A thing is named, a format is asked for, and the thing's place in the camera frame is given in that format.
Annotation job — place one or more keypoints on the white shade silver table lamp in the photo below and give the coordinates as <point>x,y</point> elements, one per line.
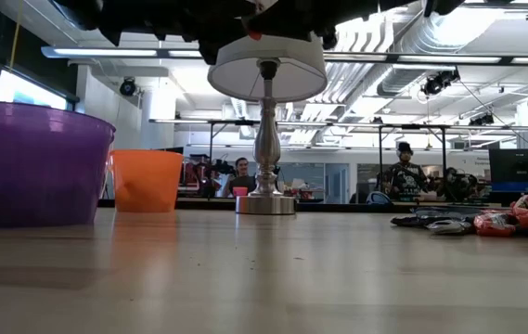
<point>268,69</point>

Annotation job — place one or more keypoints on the black ceiling spotlight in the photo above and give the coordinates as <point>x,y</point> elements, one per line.
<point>440,82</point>
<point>127,87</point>
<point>481,119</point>

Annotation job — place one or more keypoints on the orange pumpkin plastic bucket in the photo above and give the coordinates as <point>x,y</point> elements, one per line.
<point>147,181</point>

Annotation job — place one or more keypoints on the person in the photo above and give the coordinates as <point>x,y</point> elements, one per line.
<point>242,178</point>
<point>405,176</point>

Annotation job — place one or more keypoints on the pink plastic bucket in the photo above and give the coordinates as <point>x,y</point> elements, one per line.
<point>240,191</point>

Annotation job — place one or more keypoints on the purple plastic bucket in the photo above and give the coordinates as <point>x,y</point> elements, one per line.
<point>36,162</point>

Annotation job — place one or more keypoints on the black computer monitor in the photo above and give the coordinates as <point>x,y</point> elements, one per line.
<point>518,169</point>

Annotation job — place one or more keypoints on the silver ventilation duct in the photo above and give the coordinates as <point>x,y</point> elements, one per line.
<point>398,81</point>

